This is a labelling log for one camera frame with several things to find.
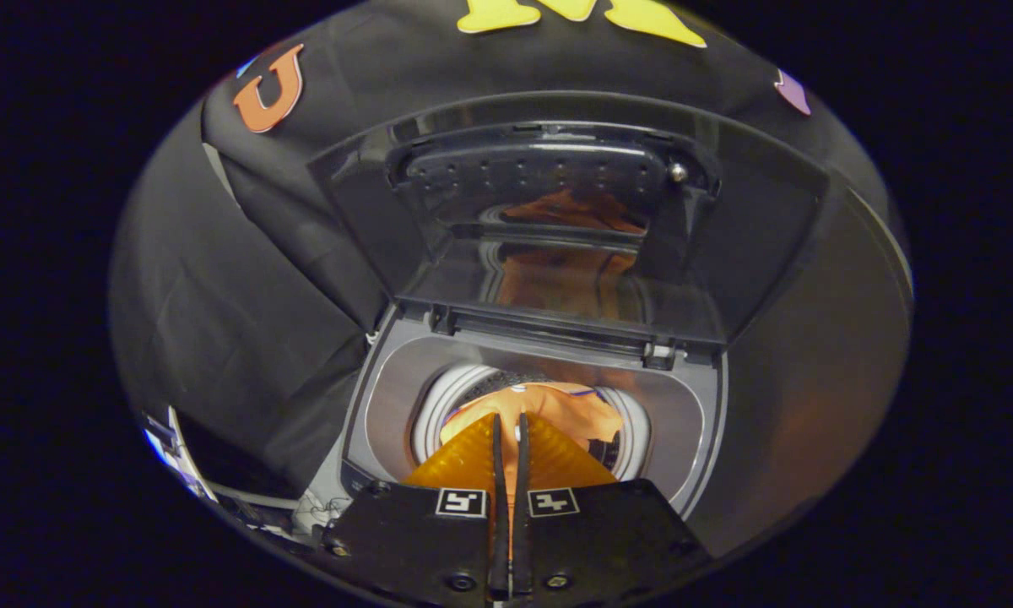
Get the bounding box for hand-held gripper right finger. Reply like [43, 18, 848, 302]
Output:
[511, 411, 715, 605]

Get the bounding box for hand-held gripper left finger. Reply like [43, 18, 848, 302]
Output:
[321, 412, 512, 605]

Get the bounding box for orange polo shirt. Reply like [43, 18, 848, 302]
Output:
[439, 382, 626, 491]

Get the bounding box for dark washing machine lid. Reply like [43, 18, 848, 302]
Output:
[307, 90, 832, 352]

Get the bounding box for black backdrop cloth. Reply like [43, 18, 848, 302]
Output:
[108, 0, 914, 558]

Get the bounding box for thin black cables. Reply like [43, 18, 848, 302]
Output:
[291, 490, 352, 541]

